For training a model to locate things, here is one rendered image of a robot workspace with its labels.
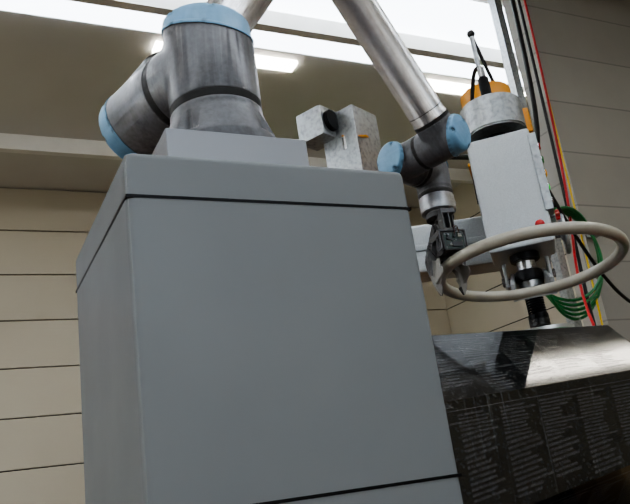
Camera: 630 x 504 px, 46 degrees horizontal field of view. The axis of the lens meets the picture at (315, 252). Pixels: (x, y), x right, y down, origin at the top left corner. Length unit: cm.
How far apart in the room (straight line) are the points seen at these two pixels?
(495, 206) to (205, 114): 163
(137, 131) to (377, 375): 64
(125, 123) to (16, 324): 700
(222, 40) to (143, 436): 65
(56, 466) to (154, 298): 730
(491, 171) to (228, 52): 160
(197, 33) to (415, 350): 60
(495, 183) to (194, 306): 188
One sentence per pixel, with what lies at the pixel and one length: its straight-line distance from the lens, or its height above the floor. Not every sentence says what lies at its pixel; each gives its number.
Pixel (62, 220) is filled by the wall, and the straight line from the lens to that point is 869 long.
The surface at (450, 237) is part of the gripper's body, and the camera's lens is 184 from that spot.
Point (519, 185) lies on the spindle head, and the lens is 263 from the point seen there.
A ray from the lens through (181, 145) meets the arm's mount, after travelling 106.
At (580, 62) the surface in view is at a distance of 604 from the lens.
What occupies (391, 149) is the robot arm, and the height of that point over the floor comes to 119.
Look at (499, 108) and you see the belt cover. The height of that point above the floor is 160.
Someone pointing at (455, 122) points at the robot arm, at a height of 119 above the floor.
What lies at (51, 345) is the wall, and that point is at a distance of 826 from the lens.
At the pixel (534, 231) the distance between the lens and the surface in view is 176.
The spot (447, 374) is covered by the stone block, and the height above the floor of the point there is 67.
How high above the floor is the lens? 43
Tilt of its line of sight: 18 degrees up
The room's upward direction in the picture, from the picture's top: 8 degrees counter-clockwise
